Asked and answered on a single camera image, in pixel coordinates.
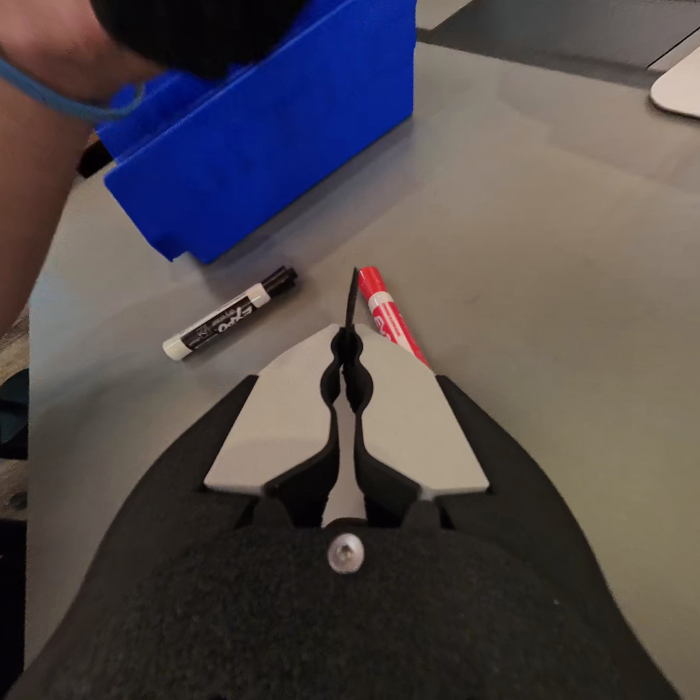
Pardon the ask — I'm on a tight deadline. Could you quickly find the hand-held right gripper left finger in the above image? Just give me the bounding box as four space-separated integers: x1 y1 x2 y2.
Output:
202 323 344 495

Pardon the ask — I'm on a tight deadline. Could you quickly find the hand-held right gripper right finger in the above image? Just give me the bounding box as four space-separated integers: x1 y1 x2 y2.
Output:
343 323 491 502

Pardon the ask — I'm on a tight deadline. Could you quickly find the black dry erase marker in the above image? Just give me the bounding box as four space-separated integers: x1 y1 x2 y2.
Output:
162 266 299 362

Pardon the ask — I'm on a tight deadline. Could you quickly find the red dry erase marker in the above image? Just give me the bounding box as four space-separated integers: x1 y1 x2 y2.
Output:
358 266 433 374

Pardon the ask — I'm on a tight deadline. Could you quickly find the thin black plastic strip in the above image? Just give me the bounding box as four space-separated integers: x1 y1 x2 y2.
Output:
343 266 362 342

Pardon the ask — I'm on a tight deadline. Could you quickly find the blue plastic bin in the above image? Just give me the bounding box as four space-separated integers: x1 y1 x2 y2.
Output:
96 0 417 265

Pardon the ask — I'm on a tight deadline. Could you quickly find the person's left forearm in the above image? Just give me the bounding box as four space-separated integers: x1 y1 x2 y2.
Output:
0 60 118 337

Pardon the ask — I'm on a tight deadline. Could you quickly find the person's left hand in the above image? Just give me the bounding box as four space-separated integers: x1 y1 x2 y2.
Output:
0 0 165 108

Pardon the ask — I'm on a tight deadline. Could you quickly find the blue wristband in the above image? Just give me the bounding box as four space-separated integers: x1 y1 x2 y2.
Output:
0 55 147 124

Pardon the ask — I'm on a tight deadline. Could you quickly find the white rounded device base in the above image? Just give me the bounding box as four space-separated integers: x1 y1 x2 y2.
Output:
649 46 700 119

